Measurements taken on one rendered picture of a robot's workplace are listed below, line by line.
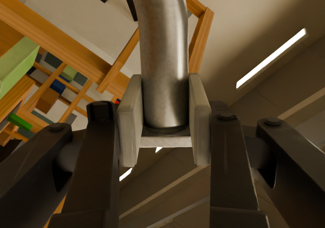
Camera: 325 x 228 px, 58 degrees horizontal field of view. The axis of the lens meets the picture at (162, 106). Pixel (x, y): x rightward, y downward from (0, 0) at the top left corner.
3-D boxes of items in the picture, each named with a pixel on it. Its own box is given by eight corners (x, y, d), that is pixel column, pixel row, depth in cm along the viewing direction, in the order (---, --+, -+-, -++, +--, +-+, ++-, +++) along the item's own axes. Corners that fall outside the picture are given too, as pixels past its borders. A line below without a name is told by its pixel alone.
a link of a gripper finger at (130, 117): (136, 167, 14) (120, 168, 14) (144, 115, 21) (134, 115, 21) (132, 110, 13) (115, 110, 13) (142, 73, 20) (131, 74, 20)
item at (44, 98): (-34, 88, 434) (96, 166, 486) (52, 17, 615) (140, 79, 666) (-38, 107, 469) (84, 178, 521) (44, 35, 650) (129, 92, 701)
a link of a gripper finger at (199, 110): (195, 108, 13) (212, 108, 13) (187, 72, 20) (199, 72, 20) (194, 167, 14) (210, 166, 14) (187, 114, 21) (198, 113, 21)
